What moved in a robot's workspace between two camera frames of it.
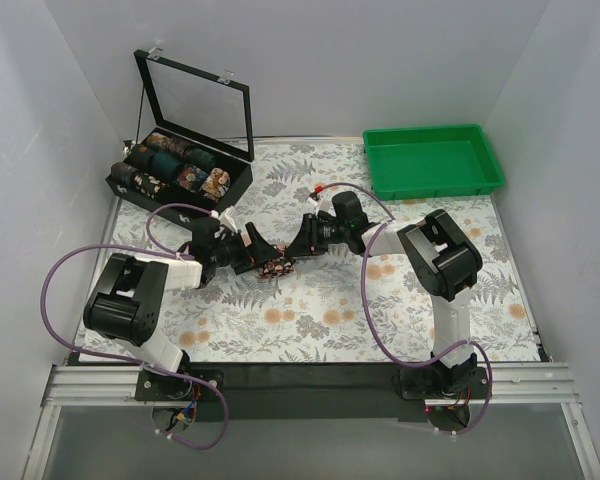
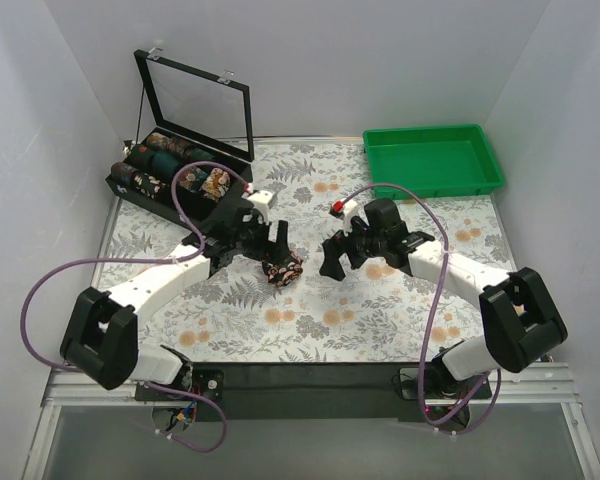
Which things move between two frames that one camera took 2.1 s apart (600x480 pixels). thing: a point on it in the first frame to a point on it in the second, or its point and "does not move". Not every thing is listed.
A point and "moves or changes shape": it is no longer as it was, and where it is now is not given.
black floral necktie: x=280 y=266 moves or changes shape
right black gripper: x=313 y=234 to x=345 y=245
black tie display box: x=198 y=152 does not move
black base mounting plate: x=313 y=392 does not move
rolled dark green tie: x=200 y=157 does not move
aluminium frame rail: x=538 y=384 does not move
